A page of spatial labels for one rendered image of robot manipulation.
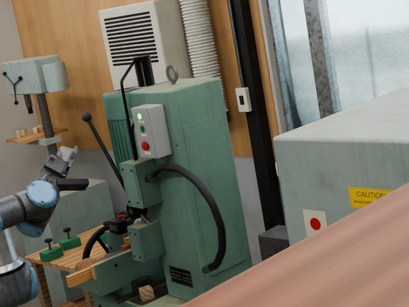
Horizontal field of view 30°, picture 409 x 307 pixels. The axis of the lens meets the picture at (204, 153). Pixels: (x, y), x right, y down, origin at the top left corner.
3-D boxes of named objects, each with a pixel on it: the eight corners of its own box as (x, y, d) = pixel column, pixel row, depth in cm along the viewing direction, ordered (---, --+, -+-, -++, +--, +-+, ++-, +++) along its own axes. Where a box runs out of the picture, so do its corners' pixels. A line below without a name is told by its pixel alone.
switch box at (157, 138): (154, 151, 247) (145, 103, 244) (173, 153, 239) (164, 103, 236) (139, 157, 243) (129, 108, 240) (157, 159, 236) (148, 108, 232)
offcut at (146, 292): (140, 298, 267) (138, 287, 266) (151, 294, 268) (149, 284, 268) (143, 301, 263) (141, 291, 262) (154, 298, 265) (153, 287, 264)
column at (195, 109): (216, 272, 278) (181, 78, 263) (258, 283, 261) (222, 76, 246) (168, 295, 265) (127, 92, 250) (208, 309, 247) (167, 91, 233)
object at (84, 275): (193, 234, 295) (191, 224, 294) (196, 234, 293) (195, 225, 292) (67, 287, 261) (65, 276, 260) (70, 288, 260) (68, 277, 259)
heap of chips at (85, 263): (92, 261, 284) (89, 251, 283) (112, 267, 273) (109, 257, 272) (70, 270, 278) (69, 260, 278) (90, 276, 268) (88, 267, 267)
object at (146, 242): (154, 251, 264) (148, 218, 261) (166, 254, 258) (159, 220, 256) (132, 260, 258) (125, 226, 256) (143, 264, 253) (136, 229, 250)
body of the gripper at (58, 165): (52, 151, 257) (37, 178, 249) (75, 163, 258) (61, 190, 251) (45, 162, 262) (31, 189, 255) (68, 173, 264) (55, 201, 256)
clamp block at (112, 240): (138, 240, 309) (134, 219, 307) (157, 245, 298) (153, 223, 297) (108, 253, 300) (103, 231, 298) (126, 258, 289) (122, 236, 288)
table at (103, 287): (183, 229, 323) (181, 215, 322) (230, 239, 299) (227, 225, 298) (58, 281, 287) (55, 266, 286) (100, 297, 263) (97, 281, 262)
